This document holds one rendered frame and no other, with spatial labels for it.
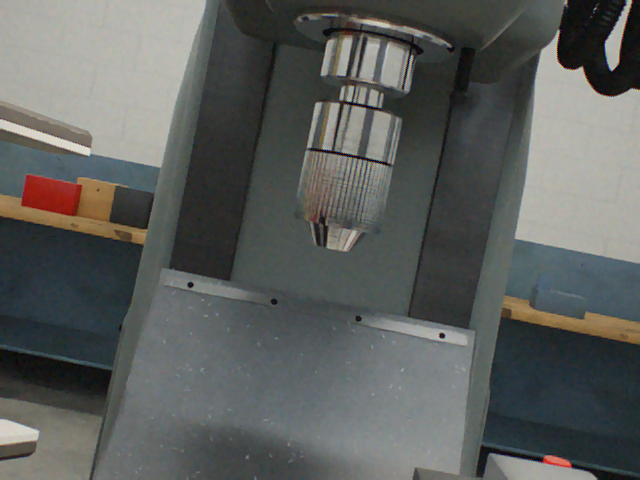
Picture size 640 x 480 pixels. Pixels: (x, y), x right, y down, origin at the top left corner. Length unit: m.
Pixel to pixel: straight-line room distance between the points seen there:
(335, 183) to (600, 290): 4.50
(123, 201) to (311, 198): 3.84
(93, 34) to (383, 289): 4.20
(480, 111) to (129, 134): 4.06
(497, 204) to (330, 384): 0.24
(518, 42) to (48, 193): 3.83
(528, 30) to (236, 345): 0.41
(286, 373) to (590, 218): 4.14
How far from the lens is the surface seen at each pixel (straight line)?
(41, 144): 0.30
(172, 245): 0.82
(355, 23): 0.41
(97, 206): 4.31
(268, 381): 0.78
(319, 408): 0.78
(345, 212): 0.41
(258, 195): 0.81
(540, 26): 0.56
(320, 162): 0.42
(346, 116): 0.42
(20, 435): 0.30
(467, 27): 0.40
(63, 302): 4.91
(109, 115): 4.83
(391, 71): 0.42
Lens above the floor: 1.22
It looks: 3 degrees down
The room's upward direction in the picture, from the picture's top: 11 degrees clockwise
